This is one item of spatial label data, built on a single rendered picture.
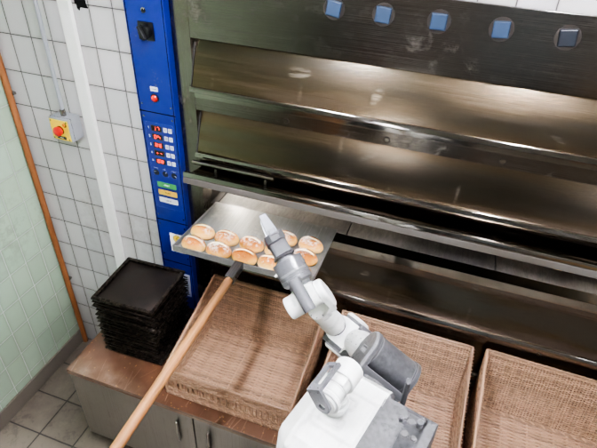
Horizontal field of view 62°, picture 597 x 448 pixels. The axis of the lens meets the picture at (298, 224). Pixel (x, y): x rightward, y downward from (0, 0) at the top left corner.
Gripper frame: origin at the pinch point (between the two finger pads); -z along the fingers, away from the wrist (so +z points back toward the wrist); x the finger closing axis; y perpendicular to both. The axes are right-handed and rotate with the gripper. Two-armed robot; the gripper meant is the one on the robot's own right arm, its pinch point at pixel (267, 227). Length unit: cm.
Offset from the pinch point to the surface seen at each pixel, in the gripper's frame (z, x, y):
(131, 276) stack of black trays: -24, -82, 57
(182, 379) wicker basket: 26, -67, 54
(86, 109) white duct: -87, -53, 37
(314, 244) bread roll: 6.6, -46.7, -15.3
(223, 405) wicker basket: 43, -70, 45
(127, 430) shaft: 29, 4, 56
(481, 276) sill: 48, -42, -63
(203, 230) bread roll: -19, -51, 18
